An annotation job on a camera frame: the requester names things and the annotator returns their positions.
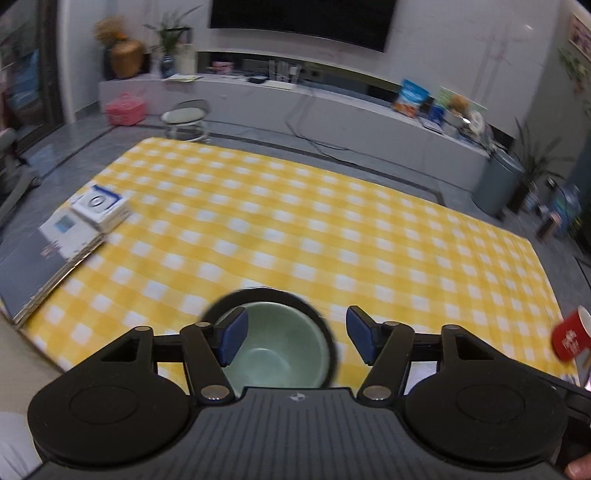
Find red paper cup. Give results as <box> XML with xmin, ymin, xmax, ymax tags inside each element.
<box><xmin>551</xmin><ymin>307</ymin><xmax>591</xmax><ymax>363</ymax></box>

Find white booklet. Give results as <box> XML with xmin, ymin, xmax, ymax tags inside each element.
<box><xmin>38</xmin><ymin>210</ymin><xmax>106</xmax><ymax>260</ymax></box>

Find wall poster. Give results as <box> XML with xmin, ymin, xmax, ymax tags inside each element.
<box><xmin>567</xmin><ymin>13</ymin><xmax>591</xmax><ymax>52</ymax></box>

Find blue water bottle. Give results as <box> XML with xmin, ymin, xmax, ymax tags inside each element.
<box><xmin>549</xmin><ymin>184</ymin><xmax>583</xmax><ymax>238</ymax></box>

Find glass balcony door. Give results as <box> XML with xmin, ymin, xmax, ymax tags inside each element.
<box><xmin>0</xmin><ymin>0</ymin><xmax>70</xmax><ymax>153</ymax></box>

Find black bowl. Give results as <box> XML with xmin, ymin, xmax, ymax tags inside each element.
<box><xmin>199</xmin><ymin>287</ymin><xmax>337</xmax><ymax>389</ymax></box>

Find black cable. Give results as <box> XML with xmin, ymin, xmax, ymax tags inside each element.
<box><xmin>284</xmin><ymin>90</ymin><xmax>352</xmax><ymax>153</ymax></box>

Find person's right hand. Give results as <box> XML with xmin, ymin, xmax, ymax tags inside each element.
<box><xmin>564</xmin><ymin>455</ymin><xmax>591</xmax><ymax>480</ymax></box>

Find grey flat book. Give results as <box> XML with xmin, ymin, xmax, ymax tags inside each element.
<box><xmin>0</xmin><ymin>226</ymin><xmax>108</xmax><ymax>326</ymax></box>

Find yellow checked tablecloth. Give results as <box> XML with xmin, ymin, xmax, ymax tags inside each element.
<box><xmin>21</xmin><ymin>136</ymin><xmax>580</xmax><ymax>389</ymax></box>

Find grey trash bin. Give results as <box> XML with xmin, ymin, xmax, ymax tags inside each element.
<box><xmin>471</xmin><ymin>150</ymin><xmax>526</xmax><ymax>219</ymax></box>

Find blue snack bag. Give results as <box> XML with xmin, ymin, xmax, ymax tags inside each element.
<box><xmin>393</xmin><ymin>79</ymin><xmax>432</xmax><ymax>119</ymax></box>

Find pink basket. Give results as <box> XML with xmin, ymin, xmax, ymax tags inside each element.
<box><xmin>105</xmin><ymin>92</ymin><xmax>147</xmax><ymax>126</ymax></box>

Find green ceramic bowl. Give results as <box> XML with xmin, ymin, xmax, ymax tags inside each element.
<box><xmin>215</xmin><ymin>302</ymin><xmax>324</xmax><ymax>398</ymax></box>

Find white television cabinet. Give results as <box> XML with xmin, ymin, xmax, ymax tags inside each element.
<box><xmin>98</xmin><ymin>48</ymin><xmax>515</xmax><ymax>195</ymax></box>

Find white blue box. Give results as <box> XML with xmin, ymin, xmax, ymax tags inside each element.
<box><xmin>69</xmin><ymin>185</ymin><xmax>134</xmax><ymax>232</ymax></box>

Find yellow dried flowers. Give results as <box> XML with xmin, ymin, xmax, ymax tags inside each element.
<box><xmin>93</xmin><ymin>16</ymin><xmax>126</xmax><ymax>47</ymax></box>

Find round metal stool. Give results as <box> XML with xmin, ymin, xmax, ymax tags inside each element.
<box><xmin>161</xmin><ymin>99</ymin><xmax>212</xmax><ymax>144</ymax></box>

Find golden vase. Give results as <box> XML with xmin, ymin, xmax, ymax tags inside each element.
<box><xmin>111</xmin><ymin>39</ymin><xmax>145</xmax><ymax>79</ymax></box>

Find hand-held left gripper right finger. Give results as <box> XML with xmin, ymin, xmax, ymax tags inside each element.
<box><xmin>345</xmin><ymin>305</ymin><xmax>509</xmax><ymax>402</ymax></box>

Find green picture card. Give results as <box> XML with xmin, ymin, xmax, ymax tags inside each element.
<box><xmin>436</xmin><ymin>85</ymin><xmax>488</xmax><ymax>114</ymax></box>

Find white router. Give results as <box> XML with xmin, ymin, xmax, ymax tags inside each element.
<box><xmin>270</xmin><ymin>60</ymin><xmax>304</xmax><ymax>86</ymax></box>

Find tall green floor plant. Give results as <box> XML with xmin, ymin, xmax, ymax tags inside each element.
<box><xmin>510</xmin><ymin>117</ymin><xmax>578</xmax><ymax>213</ymax></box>

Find black wall television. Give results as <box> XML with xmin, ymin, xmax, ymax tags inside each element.
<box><xmin>210</xmin><ymin>0</ymin><xmax>398</xmax><ymax>53</ymax></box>

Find potted plant blue white pot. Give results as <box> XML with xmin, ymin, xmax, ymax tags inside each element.
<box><xmin>143</xmin><ymin>7</ymin><xmax>204</xmax><ymax>78</ymax></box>

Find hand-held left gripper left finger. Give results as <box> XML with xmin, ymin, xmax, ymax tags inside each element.
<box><xmin>99</xmin><ymin>306</ymin><xmax>250</xmax><ymax>403</ymax></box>

